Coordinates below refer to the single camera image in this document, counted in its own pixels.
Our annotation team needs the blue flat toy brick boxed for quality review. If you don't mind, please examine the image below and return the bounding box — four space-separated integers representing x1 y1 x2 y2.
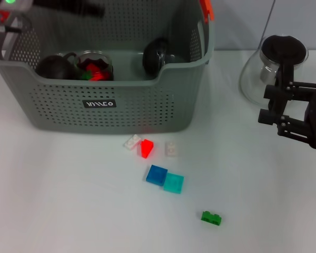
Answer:
146 164 169 187

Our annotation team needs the dark red curved toy brick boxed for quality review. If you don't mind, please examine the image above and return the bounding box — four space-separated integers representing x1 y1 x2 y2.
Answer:
84 63 102 73

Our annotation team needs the grey perforated plastic storage basket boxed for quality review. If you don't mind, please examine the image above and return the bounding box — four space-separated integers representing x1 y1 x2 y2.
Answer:
0 0 215 135

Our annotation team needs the glass carafe with black handle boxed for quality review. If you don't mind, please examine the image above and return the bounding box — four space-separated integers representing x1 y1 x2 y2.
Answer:
239 34 309 108

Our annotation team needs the dark clay teapot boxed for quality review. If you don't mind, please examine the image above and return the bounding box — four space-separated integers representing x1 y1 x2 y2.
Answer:
36 52 77 80

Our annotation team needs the glass teacup with black holder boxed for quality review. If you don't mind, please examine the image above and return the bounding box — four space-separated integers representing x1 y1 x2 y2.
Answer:
75 51 114 82
78 67 115 82

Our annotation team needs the black round object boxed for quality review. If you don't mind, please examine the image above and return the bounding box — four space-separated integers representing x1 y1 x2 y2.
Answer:
142 37 179 77

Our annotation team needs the red sloped toy brick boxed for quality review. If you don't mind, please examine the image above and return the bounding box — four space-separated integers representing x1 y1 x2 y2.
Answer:
140 139 155 159

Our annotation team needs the orange basket handle grip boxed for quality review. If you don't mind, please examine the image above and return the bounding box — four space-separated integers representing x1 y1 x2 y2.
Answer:
0 9 12 24
199 0 215 24

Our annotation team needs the white toy brick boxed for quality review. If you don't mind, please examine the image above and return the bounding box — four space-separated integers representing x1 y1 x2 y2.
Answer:
164 141 179 158
123 134 141 151

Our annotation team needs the silver left gripper elbow plug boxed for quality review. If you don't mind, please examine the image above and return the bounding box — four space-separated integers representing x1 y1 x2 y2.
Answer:
0 25 23 34

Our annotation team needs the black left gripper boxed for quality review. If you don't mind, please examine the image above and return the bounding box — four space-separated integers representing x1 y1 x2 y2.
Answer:
33 0 106 19

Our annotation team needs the orange-red small toy brick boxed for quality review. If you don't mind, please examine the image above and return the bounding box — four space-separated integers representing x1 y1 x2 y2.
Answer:
91 73 110 82

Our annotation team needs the cyan flat toy brick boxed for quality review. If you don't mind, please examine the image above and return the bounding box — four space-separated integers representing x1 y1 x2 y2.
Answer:
163 172 185 194

